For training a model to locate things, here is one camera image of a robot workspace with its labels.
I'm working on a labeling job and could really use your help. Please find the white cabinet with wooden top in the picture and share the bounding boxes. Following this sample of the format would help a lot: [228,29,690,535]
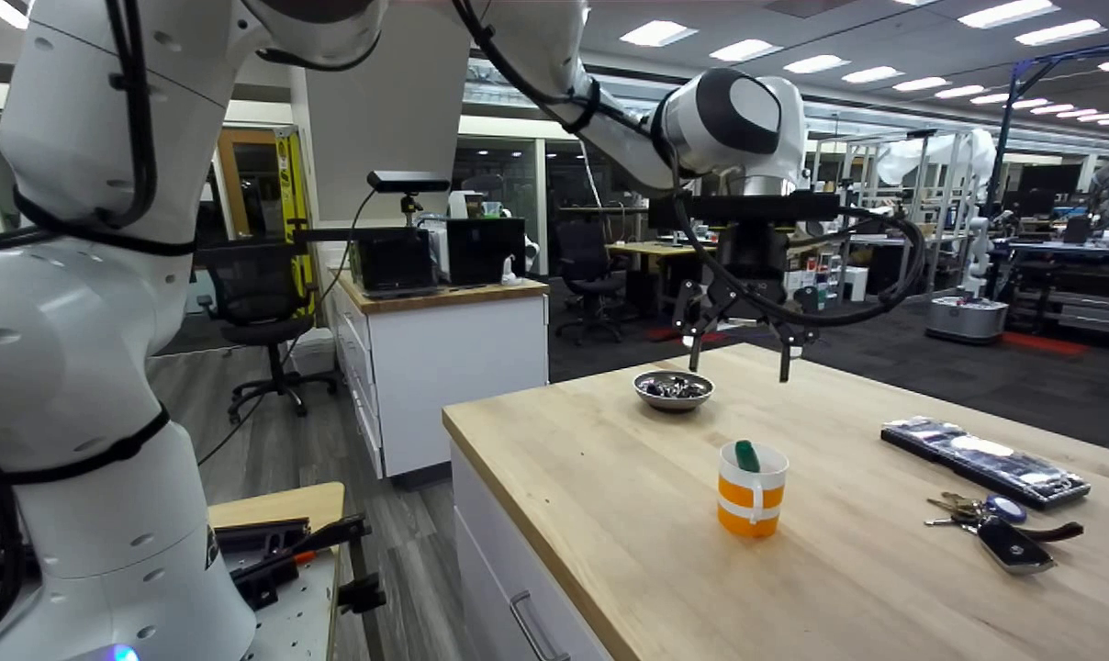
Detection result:
[326,270,555,483]

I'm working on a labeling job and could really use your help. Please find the metal key bunch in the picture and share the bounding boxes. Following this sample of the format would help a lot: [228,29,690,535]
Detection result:
[922,489,1034,535]

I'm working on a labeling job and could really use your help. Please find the black clamp tools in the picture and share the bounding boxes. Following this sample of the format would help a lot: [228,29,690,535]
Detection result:
[212,511,391,618]

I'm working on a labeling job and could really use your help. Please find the black key fob with strap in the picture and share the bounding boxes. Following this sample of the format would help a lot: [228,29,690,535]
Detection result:
[975,514,1086,576]

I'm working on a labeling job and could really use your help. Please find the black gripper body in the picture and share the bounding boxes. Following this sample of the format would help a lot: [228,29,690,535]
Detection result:
[699,220,806,328]

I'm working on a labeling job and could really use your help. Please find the black computer box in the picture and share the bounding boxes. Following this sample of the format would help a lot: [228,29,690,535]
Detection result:
[445,216,533,291]

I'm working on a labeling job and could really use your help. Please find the small grey bowl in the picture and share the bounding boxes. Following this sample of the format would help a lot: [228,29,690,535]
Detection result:
[633,366,718,420]

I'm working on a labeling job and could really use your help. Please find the ceiling light panel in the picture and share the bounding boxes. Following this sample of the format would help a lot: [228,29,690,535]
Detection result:
[617,16,703,50]
[840,63,906,89]
[710,36,783,69]
[956,0,1062,33]
[783,50,851,79]
[1015,16,1109,50]

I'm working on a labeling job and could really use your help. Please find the white perforated base plate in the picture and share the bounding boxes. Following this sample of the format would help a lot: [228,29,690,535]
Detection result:
[251,555,346,661]

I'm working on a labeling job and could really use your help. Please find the black camera on stand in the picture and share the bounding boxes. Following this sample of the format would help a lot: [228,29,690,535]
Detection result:
[365,165,456,230]

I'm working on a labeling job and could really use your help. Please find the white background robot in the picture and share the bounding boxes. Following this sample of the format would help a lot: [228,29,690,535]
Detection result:
[877,125,1015,347]

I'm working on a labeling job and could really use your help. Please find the black monitor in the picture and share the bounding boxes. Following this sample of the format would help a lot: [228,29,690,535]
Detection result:
[354,226,445,300]

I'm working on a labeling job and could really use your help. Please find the yellow door post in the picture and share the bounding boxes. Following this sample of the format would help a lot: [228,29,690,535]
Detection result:
[271,125,321,309]

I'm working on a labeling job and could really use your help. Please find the orange and white mug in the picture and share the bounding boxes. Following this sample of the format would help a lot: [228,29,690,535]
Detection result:
[718,439,794,542]

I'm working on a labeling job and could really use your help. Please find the blue metal arch frame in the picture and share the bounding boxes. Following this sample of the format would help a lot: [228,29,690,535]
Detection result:
[977,36,1109,226]

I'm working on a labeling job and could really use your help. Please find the metal drawer handle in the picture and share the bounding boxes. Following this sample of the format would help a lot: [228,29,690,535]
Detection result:
[508,592,573,661]

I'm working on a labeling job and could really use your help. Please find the black office chair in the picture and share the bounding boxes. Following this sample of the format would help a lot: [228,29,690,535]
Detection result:
[190,234,341,426]
[551,216,634,341]

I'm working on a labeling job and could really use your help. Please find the wooden platform board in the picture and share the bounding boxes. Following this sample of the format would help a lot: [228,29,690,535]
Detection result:
[206,477,350,535]

